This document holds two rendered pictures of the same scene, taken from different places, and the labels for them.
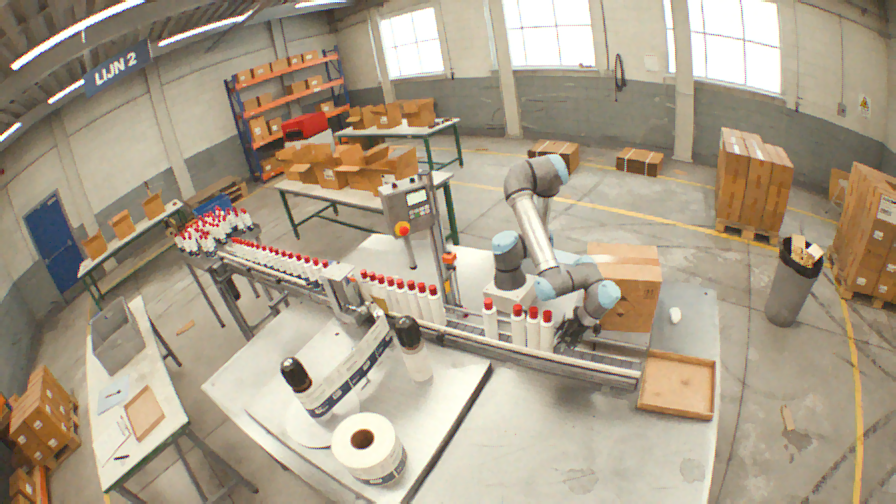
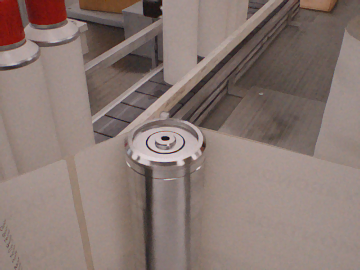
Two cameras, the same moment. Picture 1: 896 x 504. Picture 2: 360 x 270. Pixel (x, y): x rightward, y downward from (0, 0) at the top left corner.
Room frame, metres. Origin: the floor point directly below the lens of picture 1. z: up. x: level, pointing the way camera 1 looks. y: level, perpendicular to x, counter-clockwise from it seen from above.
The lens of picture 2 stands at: (1.11, 0.45, 1.17)
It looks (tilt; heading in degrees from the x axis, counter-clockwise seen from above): 35 degrees down; 263
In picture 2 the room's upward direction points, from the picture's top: straight up
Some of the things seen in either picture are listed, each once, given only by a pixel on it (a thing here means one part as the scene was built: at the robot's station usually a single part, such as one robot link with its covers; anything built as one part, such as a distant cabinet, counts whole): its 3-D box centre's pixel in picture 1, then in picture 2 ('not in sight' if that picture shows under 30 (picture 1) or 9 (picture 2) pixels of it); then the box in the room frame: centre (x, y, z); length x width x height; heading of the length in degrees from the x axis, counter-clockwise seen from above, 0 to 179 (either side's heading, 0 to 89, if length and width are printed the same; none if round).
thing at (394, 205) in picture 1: (407, 207); not in sight; (1.31, 0.12, 1.38); 0.17 x 0.10 x 0.19; 110
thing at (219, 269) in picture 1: (225, 282); not in sight; (2.19, 1.74, 0.71); 0.15 x 0.12 x 0.34; 145
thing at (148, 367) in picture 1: (151, 405); not in sight; (1.20, 2.30, 0.40); 1.90 x 0.75 x 0.80; 46
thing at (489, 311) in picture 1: (490, 320); (180, 16); (1.04, -0.11, 0.98); 0.05 x 0.05 x 0.20
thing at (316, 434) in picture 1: (322, 413); not in sight; (0.78, 0.57, 0.89); 0.31 x 0.31 x 0.01
